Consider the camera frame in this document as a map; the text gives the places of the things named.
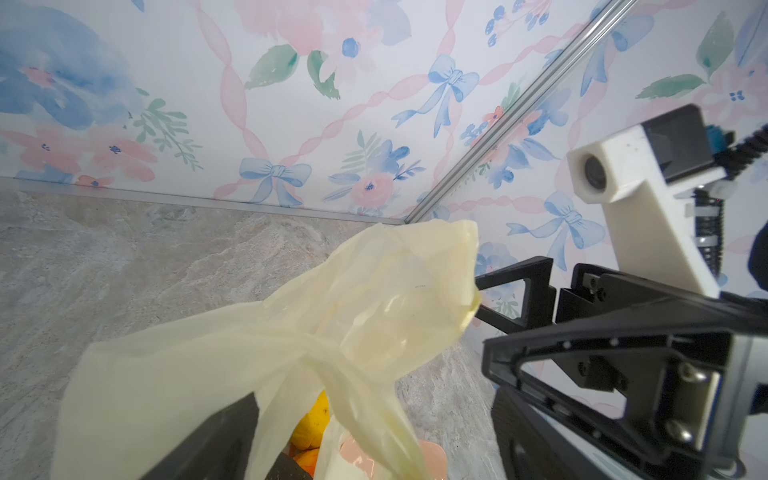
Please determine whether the pink scalloped fruit plate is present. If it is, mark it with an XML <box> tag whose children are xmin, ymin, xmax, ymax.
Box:
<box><xmin>420</xmin><ymin>440</ymin><xmax>448</xmax><ymax>480</ymax></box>

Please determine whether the red-yellow mango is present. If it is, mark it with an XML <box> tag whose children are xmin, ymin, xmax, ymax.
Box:
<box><xmin>288</xmin><ymin>446</ymin><xmax>319</xmax><ymax>478</ymax></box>

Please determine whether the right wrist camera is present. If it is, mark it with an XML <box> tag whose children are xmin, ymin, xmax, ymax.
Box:
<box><xmin>567</xmin><ymin>104</ymin><xmax>726</xmax><ymax>298</ymax></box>

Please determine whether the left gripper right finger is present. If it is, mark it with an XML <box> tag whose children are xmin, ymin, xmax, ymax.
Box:
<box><xmin>265</xmin><ymin>453</ymin><xmax>312</xmax><ymax>480</ymax></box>

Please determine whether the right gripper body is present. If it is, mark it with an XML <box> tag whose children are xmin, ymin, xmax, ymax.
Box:
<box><xmin>490</xmin><ymin>263</ymin><xmax>767</xmax><ymax>479</ymax></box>

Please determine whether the yellow plastic bag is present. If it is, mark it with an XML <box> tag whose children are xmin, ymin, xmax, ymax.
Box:
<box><xmin>51</xmin><ymin>220</ymin><xmax>481</xmax><ymax>479</ymax></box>

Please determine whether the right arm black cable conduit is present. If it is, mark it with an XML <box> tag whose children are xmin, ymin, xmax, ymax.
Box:
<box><xmin>692</xmin><ymin>122</ymin><xmax>768</xmax><ymax>280</ymax></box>

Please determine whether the yellow orange fruit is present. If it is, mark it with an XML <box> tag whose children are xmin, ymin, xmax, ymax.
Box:
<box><xmin>290</xmin><ymin>391</ymin><xmax>330</xmax><ymax>451</ymax></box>

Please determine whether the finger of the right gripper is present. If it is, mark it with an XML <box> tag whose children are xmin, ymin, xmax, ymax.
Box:
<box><xmin>475</xmin><ymin>256</ymin><xmax>557</xmax><ymax>334</ymax></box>
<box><xmin>482</xmin><ymin>315</ymin><xmax>738</xmax><ymax>479</ymax></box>

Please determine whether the right aluminium corner post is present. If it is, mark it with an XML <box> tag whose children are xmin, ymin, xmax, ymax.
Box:
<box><xmin>403</xmin><ymin>0</ymin><xmax>637</xmax><ymax>224</ymax></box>

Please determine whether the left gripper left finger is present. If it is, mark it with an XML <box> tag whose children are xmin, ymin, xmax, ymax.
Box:
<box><xmin>142</xmin><ymin>393</ymin><xmax>259</xmax><ymax>480</ymax></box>

